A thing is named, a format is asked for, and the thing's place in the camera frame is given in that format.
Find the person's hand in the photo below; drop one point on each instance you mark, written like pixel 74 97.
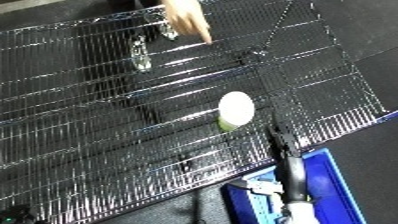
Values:
pixel 185 18

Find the pale robot right arm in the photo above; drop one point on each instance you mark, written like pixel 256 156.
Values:
pixel 297 215

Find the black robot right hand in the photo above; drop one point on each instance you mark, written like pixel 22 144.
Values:
pixel 291 173

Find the paper cup green band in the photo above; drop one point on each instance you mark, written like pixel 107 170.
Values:
pixel 237 108

